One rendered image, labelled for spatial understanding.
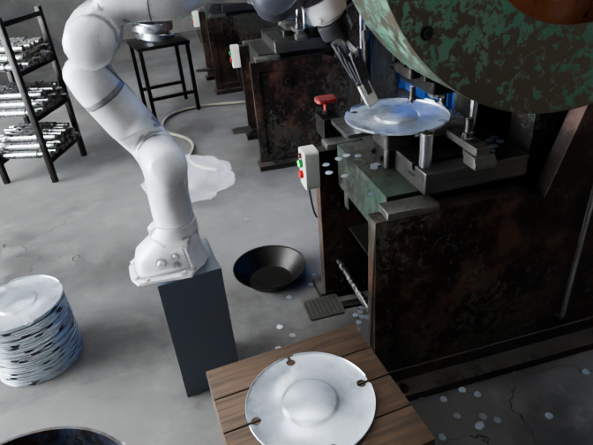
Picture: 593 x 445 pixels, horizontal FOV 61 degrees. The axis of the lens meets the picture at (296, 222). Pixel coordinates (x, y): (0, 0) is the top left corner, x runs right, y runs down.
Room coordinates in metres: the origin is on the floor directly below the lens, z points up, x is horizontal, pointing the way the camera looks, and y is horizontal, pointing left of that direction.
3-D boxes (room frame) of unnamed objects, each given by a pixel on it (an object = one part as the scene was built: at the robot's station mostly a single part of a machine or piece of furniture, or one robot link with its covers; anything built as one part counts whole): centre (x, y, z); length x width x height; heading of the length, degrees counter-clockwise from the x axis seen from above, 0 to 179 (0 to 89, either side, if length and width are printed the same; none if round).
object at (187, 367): (1.22, 0.34, 0.23); 0.18 x 0.18 x 0.45; 19
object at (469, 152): (1.21, -0.47, 0.76); 0.17 x 0.06 x 0.10; 13
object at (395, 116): (1.35, -0.31, 0.78); 0.29 x 0.29 x 0.01
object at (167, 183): (1.18, 0.32, 0.71); 0.18 x 0.11 x 0.25; 23
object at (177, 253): (1.20, 0.38, 0.52); 0.22 x 0.19 x 0.14; 109
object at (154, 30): (4.17, 0.97, 0.40); 0.45 x 0.40 x 0.79; 25
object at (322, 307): (1.35, -0.30, 0.14); 0.59 x 0.10 x 0.05; 103
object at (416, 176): (1.38, -0.43, 0.68); 0.45 x 0.30 x 0.06; 13
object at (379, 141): (1.34, -0.26, 0.72); 0.25 x 0.14 x 0.14; 103
